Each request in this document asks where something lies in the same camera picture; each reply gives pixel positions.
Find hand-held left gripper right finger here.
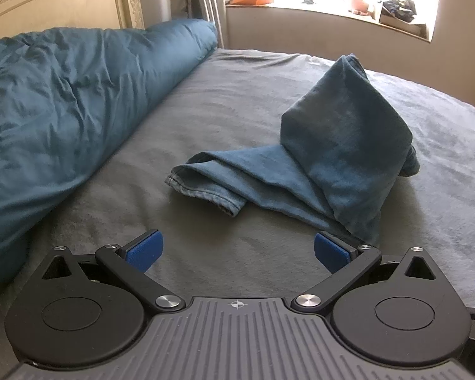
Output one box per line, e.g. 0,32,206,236
291,231,439,313

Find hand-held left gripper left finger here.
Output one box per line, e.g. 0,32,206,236
41,229,186,313

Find blue denim jeans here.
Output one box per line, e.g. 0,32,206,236
165,53,421,246

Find cardboard box with dark clothes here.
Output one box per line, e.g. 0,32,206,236
379,0,429,35

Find teal duvet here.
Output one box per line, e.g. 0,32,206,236
0,19,218,288

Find grey fleece bed blanket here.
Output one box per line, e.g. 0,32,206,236
0,47,475,380

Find grey curtain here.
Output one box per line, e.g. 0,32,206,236
190,0,226,48

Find cream carved headboard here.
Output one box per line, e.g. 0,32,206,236
0,0,145,42

